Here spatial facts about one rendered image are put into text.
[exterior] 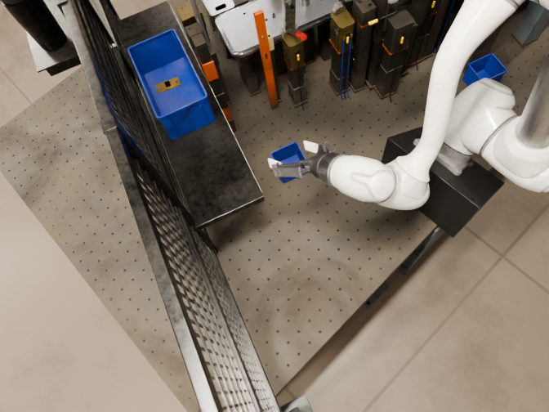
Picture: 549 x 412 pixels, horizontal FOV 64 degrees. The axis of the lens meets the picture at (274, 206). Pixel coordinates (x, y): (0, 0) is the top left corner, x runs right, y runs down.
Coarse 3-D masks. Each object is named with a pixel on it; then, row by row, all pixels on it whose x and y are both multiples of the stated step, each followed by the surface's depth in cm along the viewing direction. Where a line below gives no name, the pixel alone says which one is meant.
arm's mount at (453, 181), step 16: (416, 128) 157; (400, 144) 139; (384, 160) 151; (432, 176) 134; (448, 176) 135; (464, 176) 141; (480, 176) 148; (432, 192) 141; (448, 192) 134; (464, 192) 131; (480, 192) 137; (496, 192) 157; (432, 208) 149; (448, 208) 141; (464, 208) 134; (480, 208) 154; (448, 224) 148; (464, 224) 140
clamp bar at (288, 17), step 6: (288, 0) 134; (294, 0) 134; (288, 6) 135; (294, 6) 137; (288, 12) 138; (294, 12) 140; (288, 18) 141; (294, 18) 142; (288, 24) 144; (294, 24) 145
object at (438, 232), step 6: (438, 228) 159; (432, 234) 162; (438, 234) 179; (426, 240) 170; (432, 240) 182; (420, 246) 178; (426, 246) 179; (432, 246) 222; (414, 252) 188; (420, 252) 183; (426, 252) 221; (408, 258) 198; (414, 258) 193; (420, 258) 220; (402, 264) 211; (408, 264) 204; (414, 264) 218; (402, 270) 217; (408, 270) 214
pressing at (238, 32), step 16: (256, 0) 164; (272, 0) 163; (320, 0) 161; (336, 0) 160; (224, 16) 162; (240, 16) 161; (272, 16) 160; (304, 16) 158; (320, 16) 158; (224, 32) 159; (240, 32) 159; (256, 32) 158; (272, 32) 157; (240, 48) 156; (256, 48) 155
